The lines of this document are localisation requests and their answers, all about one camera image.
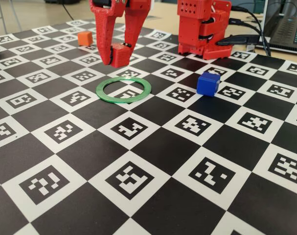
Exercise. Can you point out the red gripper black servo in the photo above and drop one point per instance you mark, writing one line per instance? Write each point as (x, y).
(106, 18)

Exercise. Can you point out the orange cube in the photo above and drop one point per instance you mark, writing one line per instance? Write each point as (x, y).
(85, 38)

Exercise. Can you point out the dark laptop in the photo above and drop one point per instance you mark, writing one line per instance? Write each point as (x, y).
(285, 31)

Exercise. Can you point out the blue cube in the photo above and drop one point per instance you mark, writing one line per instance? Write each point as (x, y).
(207, 84)

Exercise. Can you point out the red cube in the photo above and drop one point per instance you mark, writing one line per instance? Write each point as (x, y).
(121, 56)

